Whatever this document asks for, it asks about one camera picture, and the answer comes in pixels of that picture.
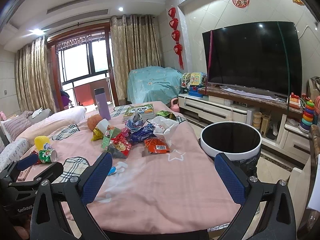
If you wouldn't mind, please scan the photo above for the yellow snack wrapper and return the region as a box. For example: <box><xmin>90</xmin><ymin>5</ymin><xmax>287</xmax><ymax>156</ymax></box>
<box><xmin>91</xmin><ymin>128</ymin><xmax>104</xmax><ymax>141</ymax></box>

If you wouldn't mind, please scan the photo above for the white paper cup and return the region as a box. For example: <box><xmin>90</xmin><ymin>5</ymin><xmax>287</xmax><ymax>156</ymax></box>
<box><xmin>96</xmin><ymin>119</ymin><xmax>110</xmax><ymax>134</ymax></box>

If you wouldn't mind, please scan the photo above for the green milk carton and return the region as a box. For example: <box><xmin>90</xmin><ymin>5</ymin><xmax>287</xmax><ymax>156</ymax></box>
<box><xmin>101</xmin><ymin>125</ymin><xmax>121</xmax><ymax>150</ymax></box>

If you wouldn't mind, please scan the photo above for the white round trash bin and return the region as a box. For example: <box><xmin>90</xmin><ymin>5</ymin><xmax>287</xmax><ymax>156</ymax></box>
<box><xmin>200</xmin><ymin>121</ymin><xmax>262</xmax><ymax>161</ymax></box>

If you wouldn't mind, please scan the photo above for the silver blue wrapper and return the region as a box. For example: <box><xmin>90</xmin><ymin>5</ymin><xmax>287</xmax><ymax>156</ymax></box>
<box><xmin>125</xmin><ymin>112</ymin><xmax>145</xmax><ymax>133</ymax></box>

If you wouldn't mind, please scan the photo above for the blue snack wrapper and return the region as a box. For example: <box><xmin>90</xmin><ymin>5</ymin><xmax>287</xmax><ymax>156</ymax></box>
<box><xmin>130</xmin><ymin>123</ymin><xmax>155</xmax><ymax>144</ymax></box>

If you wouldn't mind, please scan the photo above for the pink blanket table cover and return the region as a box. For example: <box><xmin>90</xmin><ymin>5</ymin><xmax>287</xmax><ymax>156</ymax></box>
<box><xmin>23</xmin><ymin>101</ymin><xmax>242</xmax><ymax>235</ymax></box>

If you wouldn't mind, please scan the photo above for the red orange snack packet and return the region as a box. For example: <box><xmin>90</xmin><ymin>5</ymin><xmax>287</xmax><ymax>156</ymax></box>
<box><xmin>144</xmin><ymin>137</ymin><xmax>170</xmax><ymax>154</ymax></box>

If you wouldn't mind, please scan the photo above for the white plastic bag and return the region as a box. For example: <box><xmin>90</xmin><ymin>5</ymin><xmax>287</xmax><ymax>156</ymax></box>
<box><xmin>150</xmin><ymin>116</ymin><xmax>179</xmax><ymax>146</ymax></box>

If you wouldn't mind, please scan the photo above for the red noodle snack packet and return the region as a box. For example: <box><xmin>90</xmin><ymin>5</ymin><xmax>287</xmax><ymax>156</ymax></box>
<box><xmin>107</xmin><ymin>134</ymin><xmax>132</xmax><ymax>159</ymax></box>

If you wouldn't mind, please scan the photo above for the black trash bag liner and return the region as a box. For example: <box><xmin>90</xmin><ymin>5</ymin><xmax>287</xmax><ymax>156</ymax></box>
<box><xmin>208</xmin><ymin>137</ymin><xmax>261</xmax><ymax>177</ymax></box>

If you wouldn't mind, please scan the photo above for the person left hand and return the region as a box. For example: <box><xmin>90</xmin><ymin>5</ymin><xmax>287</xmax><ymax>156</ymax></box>
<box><xmin>14</xmin><ymin>226</ymin><xmax>30</xmax><ymax>240</ymax></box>

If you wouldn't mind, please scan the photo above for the green red crushed can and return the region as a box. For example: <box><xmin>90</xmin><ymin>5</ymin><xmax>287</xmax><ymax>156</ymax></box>
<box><xmin>39</xmin><ymin>148</ymin><xmax>57</xmax><ymax>164</ymax></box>

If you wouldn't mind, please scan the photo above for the yellow plastic cup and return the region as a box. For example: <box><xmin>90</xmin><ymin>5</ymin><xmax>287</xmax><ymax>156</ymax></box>
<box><xmin>34</xmin><ymin>135</ymin><xmax>50</xmax><ymax>151</ymax></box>

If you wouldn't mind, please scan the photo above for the orange fruit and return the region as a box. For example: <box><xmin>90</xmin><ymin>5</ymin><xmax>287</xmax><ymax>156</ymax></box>
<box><xmin>87</xmin><ymin>114</ymin><xmax>103</xmax><ymax>131</ymax></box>

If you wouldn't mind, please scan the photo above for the beige left curtain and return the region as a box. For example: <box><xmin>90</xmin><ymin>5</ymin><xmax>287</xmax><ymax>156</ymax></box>
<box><xmin>15</xmin><ymin>36</ymin><xmax>56</xmax><ymax>112</ymax></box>

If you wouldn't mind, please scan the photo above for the beige curtain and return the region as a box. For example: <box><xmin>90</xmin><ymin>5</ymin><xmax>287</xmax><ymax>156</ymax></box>
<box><xmin>15</xmin><ymin>36</ymin><xmax>56</xmax><ymax>112</ymax></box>
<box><xmin>110</xmin><ymin>15</ymin><xmax>161</xmax><ymax>105</ymax></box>

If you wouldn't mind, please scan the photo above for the purple water bottle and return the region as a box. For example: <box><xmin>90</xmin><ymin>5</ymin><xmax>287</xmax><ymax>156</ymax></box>
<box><xmin>94</xmin><ymin>87</ymin><xmax>111</xmax><ymax>121</ymax></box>

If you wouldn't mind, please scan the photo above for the white tv cabinet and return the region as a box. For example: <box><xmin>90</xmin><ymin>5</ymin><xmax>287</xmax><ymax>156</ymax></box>
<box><xmin>178</xmin><ymin>94</ymin><xmax>310</xmax><ymax>164</ymax></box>

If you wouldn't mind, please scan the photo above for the stack of children books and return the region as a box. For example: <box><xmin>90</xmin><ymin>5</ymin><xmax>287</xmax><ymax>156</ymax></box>
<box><xmin>123</xmin><ymin>103</ymin><xmax>155</xmax><ymax>121</ymax></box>

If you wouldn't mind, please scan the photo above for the teal covered furniture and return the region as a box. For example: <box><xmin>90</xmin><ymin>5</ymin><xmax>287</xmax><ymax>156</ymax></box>
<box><xmin>127</xmin><ymin>66</ymin><xmax>182</xmax><ymax>105</ymax></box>

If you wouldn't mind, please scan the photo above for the green gold snack bag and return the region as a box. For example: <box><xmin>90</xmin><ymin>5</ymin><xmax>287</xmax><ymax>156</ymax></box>
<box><xmin>156</xmin><ymin>110</ymin><xmax>176</xmax><ymax>120</ymax></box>

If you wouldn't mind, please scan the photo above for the pink kettlebell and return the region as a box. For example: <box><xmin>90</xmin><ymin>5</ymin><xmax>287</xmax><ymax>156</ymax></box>
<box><xmin>170</xmin><ymin>98</ymin><xmax>180</xmax><ymax>112</ymax></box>

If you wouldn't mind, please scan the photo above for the beige right curtain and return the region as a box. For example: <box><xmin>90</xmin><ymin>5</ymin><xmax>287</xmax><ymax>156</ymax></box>
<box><xmin>110</xmin><ymin>15</ymin><xmax>161</xmax><ymax>105</ymax></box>

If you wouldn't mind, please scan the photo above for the colourful toy cash register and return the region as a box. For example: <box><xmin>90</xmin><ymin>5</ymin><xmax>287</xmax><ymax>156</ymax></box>
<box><xmin>181</xmin><ymin>72</ymin><xmax>207</xmax><ymax>98</ymax></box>

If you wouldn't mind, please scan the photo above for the black flat television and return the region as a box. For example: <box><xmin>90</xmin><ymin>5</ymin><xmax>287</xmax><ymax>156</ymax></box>
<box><xmin>202</xmin><ymin>21</ymin><xmax>303</xmax><ymax>95</ymax></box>

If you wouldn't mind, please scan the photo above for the rainbow stacking ring toy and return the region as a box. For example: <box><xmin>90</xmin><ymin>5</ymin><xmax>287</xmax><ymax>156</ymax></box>
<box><xmin>299</xmin><ymin>100</ymin><xmax>315</xmax><ymax>133</ymax></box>

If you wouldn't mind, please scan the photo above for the red lantern string decoration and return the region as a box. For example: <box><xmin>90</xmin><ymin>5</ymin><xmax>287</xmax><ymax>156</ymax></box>
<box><xmin>168</xmin><ymin>7</ymin><xmax>184</xmax><ymax>70</ymax></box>

